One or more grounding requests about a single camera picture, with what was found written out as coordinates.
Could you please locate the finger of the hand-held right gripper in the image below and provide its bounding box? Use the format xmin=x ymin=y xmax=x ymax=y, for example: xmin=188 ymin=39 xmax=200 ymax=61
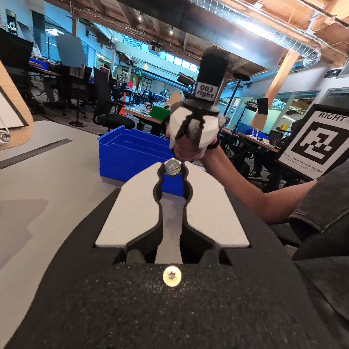
xmin=169 ymin=107 xmax=197 ymax=150
xmin=191 ymin=115 xmax=220 ymax=159

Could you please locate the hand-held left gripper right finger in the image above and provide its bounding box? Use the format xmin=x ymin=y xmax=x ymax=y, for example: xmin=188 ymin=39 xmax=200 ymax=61
xmin=181 ymin=161 xmax=251 ymax=249

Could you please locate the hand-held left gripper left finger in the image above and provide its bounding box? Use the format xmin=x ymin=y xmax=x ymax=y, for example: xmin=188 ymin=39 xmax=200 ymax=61
xmin=95 ymin=162 xmax=163 ymax=248

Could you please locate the steel hex bolt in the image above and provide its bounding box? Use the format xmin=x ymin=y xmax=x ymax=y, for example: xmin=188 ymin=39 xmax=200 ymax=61
xmin=164 ymin=159 xmax=182 ymax=177

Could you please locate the blue plastic bin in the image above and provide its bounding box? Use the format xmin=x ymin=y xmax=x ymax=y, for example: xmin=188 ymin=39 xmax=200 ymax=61
xmin=98 ymin=125 xmax=191 ymax=197

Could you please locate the person's right forearm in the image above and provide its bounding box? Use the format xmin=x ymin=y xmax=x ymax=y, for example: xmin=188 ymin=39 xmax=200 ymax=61
xmin=202 ymin=147 xmax=318 ymax=224

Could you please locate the grey desk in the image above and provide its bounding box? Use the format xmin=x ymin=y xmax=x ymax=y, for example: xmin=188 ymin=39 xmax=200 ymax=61
xmin=0 ymin=120 xmax=197 ymax=349

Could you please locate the person's right hand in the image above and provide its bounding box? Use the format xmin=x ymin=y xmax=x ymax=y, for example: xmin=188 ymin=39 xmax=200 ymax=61
xmin=166 ymin=127 xmax=219 ymax=164

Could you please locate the green plastic bin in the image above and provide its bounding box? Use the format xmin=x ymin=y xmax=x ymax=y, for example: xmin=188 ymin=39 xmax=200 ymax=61
xmin=151 ymin=106 xmax=171 ymax=121

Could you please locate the tan cardboard board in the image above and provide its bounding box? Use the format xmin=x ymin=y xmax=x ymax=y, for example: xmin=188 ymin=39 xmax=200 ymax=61
xmin=168 ymin=93 xmax=184 ymax=109

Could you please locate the hanging black monitor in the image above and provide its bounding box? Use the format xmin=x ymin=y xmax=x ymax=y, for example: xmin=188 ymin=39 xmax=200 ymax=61
xmin=177 ymin=72 xmax=196 ymax=87

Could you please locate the black light stand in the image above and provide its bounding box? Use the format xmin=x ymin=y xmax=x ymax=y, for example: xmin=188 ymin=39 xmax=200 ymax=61
xmin=224 ymin=72 xmax=251 ymax=118

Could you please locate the wooden background table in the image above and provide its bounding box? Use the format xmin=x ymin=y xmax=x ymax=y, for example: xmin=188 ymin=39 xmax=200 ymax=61
xmin=124 ymin=105 xmax=280 ymax=153

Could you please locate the tan and black board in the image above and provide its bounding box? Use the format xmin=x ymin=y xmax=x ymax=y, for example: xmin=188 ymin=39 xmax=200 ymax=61
xmin=251 ymin=98 xmax=269 ymax=132

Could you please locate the black framed marker sign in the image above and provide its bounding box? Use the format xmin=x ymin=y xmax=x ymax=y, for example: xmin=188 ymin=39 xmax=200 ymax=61
xmin=277 ymin=104 xmax=349 ymax=181

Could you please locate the wooden document stand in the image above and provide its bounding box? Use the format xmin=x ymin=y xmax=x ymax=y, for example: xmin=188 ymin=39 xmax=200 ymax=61
xmin=0 ymin=60 xmax=34 ymax=151

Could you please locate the printed instruction sheet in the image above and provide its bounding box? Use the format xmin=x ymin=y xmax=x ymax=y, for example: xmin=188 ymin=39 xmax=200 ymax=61
xmin=0 ymin=87 xmax=28 ymax=129

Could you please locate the corrugated silver duct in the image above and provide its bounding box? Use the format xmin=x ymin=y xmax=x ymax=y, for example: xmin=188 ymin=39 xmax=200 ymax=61
xmin=188 ymin=0 xmax=323 ymax=69

